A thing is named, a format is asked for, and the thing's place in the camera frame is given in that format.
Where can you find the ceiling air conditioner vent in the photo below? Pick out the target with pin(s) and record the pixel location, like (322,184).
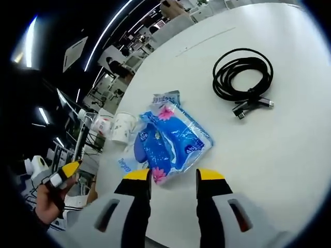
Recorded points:
(75,53)

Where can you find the wide ceiling light strip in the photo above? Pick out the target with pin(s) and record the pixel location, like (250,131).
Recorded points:
(31,38)

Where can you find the blue floral plastic packet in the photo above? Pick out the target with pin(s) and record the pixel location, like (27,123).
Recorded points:
(175,144)

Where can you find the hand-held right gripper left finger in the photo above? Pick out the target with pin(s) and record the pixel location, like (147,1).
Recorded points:
(90,232)

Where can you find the white paper cup green print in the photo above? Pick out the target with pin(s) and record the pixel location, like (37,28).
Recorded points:
(124,127)

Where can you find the clear plastic water bottle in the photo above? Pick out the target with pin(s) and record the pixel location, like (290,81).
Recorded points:
(102,126)

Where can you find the person's left hand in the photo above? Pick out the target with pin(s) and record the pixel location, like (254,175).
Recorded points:
(49,204)

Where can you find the large white chair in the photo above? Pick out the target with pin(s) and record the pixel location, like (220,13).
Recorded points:
(175,28)

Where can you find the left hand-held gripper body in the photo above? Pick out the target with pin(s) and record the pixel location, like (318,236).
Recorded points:
(36,168)

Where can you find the long thin ceiling light strip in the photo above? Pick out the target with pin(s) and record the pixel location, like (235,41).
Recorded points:
(106,31)

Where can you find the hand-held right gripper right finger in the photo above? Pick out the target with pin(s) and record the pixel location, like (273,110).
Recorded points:
(258,232)

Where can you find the clear packet with blue sponge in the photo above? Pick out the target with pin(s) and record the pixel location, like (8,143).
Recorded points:
(124,164)

